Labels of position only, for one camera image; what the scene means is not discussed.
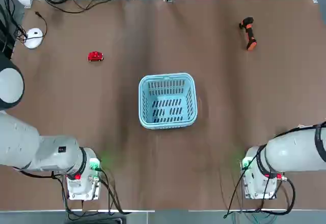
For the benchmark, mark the red toy car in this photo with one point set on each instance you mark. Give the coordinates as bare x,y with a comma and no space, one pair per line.
95,56

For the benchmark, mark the orange black barcode scanner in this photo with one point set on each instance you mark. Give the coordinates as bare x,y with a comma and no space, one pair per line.
249,34

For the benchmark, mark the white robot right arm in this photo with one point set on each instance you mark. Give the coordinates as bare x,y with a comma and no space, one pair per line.
293,147

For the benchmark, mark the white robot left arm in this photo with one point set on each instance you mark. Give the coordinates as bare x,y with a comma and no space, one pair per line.
20,137

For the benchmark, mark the light blue plastic basket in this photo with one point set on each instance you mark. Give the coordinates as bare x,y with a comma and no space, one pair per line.
142,101

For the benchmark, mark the white round puck device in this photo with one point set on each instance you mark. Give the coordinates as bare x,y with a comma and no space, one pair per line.
33,39

